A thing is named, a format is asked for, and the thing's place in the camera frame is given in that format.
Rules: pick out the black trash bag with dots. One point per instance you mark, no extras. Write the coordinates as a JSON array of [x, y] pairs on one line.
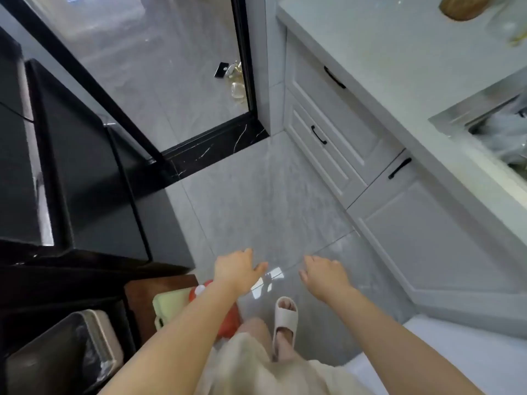
[[49, 357]]

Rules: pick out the person's left forearm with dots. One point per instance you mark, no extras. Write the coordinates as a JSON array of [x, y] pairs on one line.
[[177, 349]]

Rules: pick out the white panelled drawer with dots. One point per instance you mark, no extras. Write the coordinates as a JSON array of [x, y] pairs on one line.
[[329, 168]]

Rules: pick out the pale green board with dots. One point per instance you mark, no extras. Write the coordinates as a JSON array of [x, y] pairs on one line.
[[171, 308]]

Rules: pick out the white plastic bag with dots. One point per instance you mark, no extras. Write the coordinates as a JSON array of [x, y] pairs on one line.
[[502, 131]]

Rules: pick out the person's left leg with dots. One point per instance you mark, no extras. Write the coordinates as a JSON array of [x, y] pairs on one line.
[[255, 333]]

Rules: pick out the black marble door sill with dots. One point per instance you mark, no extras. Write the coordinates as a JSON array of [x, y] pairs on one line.
[[214, 143]]

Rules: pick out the brown wooden board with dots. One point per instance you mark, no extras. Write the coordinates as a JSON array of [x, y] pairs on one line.
[[140, 296]]

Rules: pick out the white cabinet door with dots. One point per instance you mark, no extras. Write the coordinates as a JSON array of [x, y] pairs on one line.
[[432, 234]]

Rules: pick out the cluster of clear bottles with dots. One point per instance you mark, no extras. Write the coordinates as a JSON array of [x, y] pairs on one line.
[[238, 88]]

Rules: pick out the black low cabinet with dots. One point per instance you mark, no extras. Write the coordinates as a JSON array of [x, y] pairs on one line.
[[61, 283]]

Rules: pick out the person's right hand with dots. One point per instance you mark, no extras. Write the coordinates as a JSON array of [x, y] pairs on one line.
[[327, 279]]

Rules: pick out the person's right forearm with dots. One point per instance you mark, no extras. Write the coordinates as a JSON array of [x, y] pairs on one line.
[[395, 349]]

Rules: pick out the stainless steel sink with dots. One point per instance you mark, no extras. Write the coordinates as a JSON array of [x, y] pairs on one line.
[[453, 115]]

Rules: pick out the person's left hand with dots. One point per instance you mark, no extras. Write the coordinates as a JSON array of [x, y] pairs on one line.
[[234, 271]]

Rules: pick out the black framed glass door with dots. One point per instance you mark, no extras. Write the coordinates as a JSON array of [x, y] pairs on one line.
[[245, 57]]

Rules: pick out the red plastic stool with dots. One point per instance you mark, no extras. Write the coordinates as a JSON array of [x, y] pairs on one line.
[[228, 320]]

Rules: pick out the small black object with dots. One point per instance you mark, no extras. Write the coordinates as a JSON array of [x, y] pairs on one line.
[[221, 69]]

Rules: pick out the white side cabinet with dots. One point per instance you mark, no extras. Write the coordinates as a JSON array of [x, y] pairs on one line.
[[494, 357]]

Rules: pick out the beige skirt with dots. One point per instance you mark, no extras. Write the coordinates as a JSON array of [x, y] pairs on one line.
[[247, 374]]

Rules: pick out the glass jar with pickles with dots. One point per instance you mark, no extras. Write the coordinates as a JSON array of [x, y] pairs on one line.
[[463, 8]]

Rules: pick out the black fridge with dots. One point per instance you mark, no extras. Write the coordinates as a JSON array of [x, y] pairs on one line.
[[82, 160]]

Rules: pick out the beige trash bin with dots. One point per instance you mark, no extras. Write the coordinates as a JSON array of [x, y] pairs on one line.
[[99, 337]]

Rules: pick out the white countertop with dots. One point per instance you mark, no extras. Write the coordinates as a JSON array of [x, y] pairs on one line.
[[391, 57]]

